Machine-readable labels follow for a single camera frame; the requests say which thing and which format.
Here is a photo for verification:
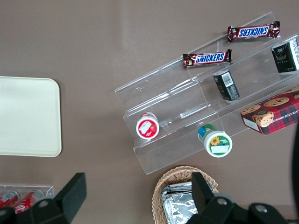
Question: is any Snickers chocolate bar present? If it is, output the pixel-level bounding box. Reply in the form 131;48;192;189
182;49;233;70
227;21;281;43

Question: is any small black carton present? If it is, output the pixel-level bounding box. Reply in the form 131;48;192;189
271;38;299;74
213;70;241;102

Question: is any clear acrylic stepped stand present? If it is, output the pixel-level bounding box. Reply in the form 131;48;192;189
114;11;299;175

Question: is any red tartan cookie box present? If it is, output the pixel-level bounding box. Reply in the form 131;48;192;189
240;85;299;135

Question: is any green lid yogurt cup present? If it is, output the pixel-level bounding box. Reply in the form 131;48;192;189
197;124;233;158

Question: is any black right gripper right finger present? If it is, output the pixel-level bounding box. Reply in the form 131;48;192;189
188;172;235;224

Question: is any red lid yogurt cup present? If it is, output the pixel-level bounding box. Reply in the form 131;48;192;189
135;111;160;140

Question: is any clear acrylic bottle rack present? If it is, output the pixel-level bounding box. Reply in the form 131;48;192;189
0;185;55;210

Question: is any red cola bottle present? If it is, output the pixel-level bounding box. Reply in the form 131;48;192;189
0;190;21;209
14;189;45;214

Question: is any silver foil packet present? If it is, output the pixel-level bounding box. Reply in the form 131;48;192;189
163;193;199;224
160;182;216;199

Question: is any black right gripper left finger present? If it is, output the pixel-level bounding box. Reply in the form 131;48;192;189
15;172;87;224

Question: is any oval tan wicker basket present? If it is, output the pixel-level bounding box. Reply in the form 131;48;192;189
151;165;219;224

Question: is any beige plastic tray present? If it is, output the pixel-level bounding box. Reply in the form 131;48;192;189
0;76;63;158

